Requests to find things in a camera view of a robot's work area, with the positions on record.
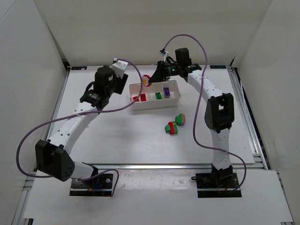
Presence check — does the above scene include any red flower lego brick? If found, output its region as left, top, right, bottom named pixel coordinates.
left=142, top=75, right=151, bottom=87

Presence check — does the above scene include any purple lego plate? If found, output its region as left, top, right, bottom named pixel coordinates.
left=163, top=87, right=171, bottom=98

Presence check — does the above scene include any green lego plate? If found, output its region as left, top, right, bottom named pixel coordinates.
left=155, top=92, right=162, bottom=100

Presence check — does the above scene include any red green watermelon lego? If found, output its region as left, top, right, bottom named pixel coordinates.
left=133, top=96, right=139, bottom=102

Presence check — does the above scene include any green purple round lego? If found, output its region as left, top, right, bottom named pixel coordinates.
left=175, top=113, right=186, bottom=126

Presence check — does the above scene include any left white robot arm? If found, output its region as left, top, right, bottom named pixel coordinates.
left=35, top=61, right=128, bottom=181

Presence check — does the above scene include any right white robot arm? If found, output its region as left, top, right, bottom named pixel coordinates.
left=150, top=48, right=234, bottom=187

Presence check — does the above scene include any white divided plastic container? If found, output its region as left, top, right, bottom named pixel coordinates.
left=131, top=80, right=181, bottom=111

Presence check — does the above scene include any green red lego stack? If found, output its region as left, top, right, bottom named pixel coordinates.
left=165, top=122, right=178, bottom=135

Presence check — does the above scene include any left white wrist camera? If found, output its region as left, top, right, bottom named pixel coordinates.
left=111, top=58, right=128, bottom=79

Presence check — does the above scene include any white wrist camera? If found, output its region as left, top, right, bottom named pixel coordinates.
left=159, top=48, right=170, bottom=62
left=111, top=58, right=128, bottom=79

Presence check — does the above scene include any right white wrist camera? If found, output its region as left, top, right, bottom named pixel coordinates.
left=159, top=48, right=170, bottom=62

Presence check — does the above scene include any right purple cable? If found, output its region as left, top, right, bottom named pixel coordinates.
left=164, top=34, right=247, bottom=192

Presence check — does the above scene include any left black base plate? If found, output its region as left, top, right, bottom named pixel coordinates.
left=69, top=173, right=113, bottom=197

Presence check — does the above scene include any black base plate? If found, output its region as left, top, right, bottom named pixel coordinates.
left=191, top=173, right=242, bottom=198
left=69, top=173, right=113, bottom=197

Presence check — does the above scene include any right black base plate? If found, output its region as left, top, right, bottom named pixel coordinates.
left=191, top=173, right=242, bottom=198

